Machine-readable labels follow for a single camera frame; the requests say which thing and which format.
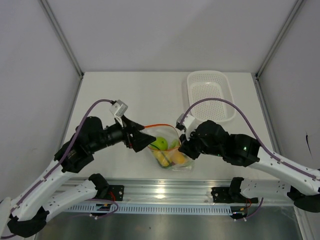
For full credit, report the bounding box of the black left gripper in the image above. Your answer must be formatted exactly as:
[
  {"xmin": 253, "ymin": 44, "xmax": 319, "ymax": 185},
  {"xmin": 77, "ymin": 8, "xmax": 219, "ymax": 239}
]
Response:
[{"xmin": 90, "ymin": 114, "xmax": 157, "ymax": 153}]

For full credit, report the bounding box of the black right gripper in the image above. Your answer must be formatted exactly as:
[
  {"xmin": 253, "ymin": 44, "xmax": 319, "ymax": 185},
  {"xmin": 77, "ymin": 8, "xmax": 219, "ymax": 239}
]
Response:
[{"xmin": 178, "ymin": 126, "xmax": 224, "ymax": 160}]

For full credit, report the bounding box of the orange fruit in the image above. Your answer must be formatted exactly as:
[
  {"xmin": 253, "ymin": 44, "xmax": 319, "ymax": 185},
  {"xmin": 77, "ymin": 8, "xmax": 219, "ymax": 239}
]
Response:
[{"xmin": 171, "ymin": 151, "xmax": 186, "ymax": 165}]

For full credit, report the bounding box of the clear orange-zipper zip bag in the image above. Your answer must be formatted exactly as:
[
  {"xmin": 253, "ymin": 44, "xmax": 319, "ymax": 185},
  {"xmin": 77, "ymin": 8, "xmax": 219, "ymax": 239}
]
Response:
[{"xmin": 143, "ymin": 123, "xmax": 194, "ymax": 172}]

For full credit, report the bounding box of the yellow lemon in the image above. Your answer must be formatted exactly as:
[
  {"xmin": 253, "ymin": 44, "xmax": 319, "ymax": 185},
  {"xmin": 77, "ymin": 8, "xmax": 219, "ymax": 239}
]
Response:
[{"xmin": 152, "ymin": 150, "xmax": 172, "ymax": 168}]

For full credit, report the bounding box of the green apple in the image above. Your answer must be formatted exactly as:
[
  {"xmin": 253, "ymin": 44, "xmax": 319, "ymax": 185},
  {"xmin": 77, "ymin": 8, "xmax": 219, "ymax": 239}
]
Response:
[{"xmin": 149, "ymin": 136, "xmax": 168, "ymax": 151}]

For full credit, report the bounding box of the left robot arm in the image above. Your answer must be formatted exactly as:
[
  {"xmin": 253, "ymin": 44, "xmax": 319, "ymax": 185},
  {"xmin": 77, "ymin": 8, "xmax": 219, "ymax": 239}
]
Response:
[{"xmin": 7, "ymin": 116, "xmax": 156, "ymax": 238}]

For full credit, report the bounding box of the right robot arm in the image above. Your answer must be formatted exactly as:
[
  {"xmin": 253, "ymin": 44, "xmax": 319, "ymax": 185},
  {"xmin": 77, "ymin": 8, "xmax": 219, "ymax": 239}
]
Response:
[{"xmin": 176, "ymin": 120, "xmax": 320, "ymax": 213}]

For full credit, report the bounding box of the white perforated plastic basket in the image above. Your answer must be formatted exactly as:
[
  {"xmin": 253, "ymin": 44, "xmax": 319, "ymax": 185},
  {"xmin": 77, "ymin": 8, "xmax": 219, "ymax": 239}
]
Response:
[{"xmin": 186, "ymin": 70, "xmax": 236, "ymax": 124}]

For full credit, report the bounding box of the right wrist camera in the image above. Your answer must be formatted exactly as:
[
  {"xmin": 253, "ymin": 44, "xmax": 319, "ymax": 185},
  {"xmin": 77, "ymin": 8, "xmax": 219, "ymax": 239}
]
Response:
[{"xmin": 175, "ymin": 113, "xmax": 199, "ymax": 133}]

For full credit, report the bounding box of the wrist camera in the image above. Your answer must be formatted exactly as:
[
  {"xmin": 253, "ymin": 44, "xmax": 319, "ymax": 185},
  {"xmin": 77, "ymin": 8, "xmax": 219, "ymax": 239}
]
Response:
[
  {"xmin": 175, "ymin": 113, "xmax": 199, "ymax": 133},
  {"xmin": 109, "ymin": 100, "xmax": 128, "ymax": 127}
]

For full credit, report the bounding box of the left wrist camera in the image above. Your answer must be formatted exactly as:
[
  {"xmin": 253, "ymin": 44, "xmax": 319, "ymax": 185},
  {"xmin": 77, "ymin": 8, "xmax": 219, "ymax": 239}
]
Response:
[{"xmin": 109, "ymin": 100, "xmax": 128, "ymax": 127}]

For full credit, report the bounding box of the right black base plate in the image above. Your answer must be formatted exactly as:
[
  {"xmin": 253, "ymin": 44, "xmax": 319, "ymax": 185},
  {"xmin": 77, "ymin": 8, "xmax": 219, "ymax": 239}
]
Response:
[{"xmin": 211, "ymin": 186, "xmax": 259, "ymax": 204}]

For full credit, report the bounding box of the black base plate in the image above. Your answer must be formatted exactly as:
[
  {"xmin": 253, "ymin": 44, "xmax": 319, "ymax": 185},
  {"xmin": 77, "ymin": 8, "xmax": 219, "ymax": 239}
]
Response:
[
  {"xmin": 211, "ymin": 186, "xmax": 259, "ymax": 204},
  {"xmin": 88, "ymin": 185, "xmax": 125, "ymax": 202}
]

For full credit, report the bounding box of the aluminium mounting rail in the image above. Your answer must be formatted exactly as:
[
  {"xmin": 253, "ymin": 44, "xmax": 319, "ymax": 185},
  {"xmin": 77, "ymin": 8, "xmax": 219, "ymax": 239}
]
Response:
[{"xmin": 62, "ymin": 177, "xmax": 307, "ymax": 207}]

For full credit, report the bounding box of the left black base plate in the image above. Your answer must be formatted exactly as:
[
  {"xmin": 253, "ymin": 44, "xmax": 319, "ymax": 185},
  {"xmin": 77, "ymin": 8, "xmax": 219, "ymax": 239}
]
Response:
[{"xmin": 88, "ymin": 185, "xmax": 125, "ymax": 202}]

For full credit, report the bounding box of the slotted white cable duct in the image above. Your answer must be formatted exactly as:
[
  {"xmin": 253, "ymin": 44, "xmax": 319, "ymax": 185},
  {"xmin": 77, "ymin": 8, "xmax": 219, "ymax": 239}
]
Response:
[{"xmin": 65, "ymin": 202, "xmax": 233, "ymax": 216}]

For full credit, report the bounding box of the right aluminium frame post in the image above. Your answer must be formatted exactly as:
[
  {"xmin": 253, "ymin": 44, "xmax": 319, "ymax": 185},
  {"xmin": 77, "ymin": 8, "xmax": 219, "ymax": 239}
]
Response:
[{"xmin": 254, "ymin": 0, "xmax": 307, "ymax": 78}]

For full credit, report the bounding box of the aluminium frame post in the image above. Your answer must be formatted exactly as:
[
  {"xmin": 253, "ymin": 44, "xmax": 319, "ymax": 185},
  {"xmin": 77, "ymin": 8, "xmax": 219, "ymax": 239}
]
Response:
[
  {"xmin": 254, "ymin": 0, "xmax": 307, "ymax": 78},
  {"xmin": 39, "ymin": 0, "xmax": 85, "ymax": 78}
]

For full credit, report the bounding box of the left aluminium frame post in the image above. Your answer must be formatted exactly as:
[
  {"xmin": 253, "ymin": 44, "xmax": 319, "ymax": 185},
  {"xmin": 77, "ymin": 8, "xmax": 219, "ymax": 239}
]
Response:
[{"xmin": 39, "ymin": 0, "xmax": 85, "ymax": 78}]

